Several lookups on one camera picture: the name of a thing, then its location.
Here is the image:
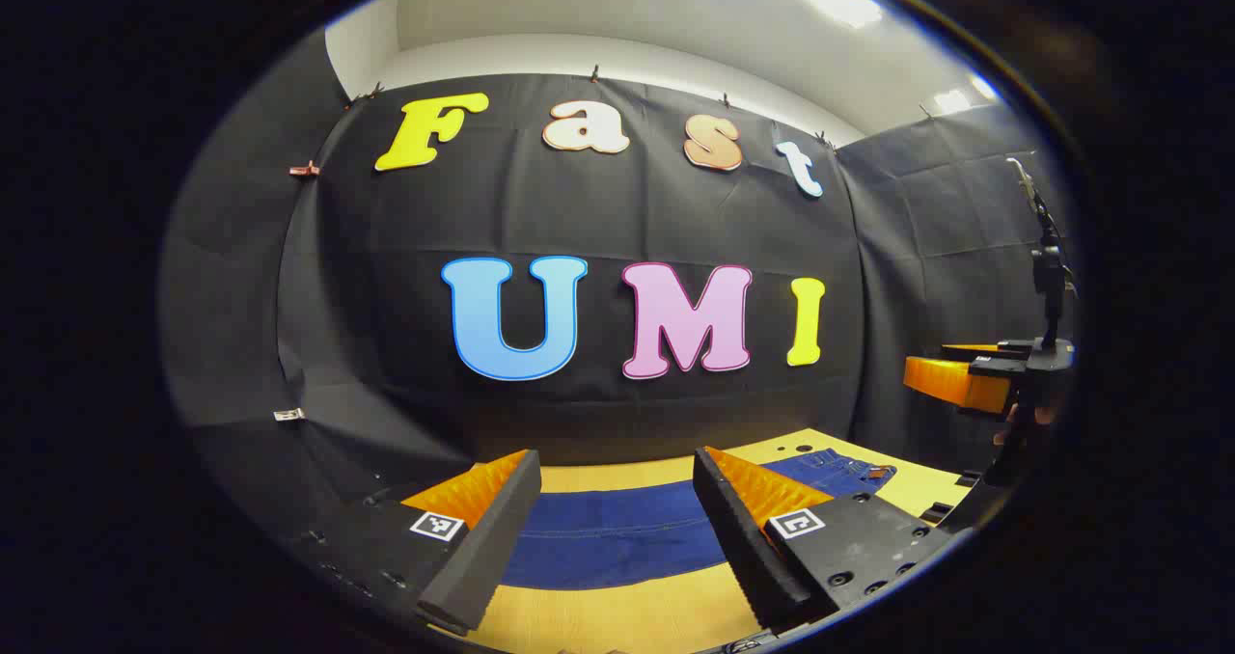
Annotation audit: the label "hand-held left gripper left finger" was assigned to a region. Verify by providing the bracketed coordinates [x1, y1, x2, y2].
[289, 449, 543, 636]

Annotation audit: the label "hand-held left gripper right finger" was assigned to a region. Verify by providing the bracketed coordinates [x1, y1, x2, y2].
[692, 446, 956, 634]

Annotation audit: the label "blue jeans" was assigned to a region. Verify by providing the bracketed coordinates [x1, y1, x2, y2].
[502, 448, 898, 592]

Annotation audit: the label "ceiling light panel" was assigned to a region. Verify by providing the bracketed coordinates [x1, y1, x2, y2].
[929, 73, 1002, 117]

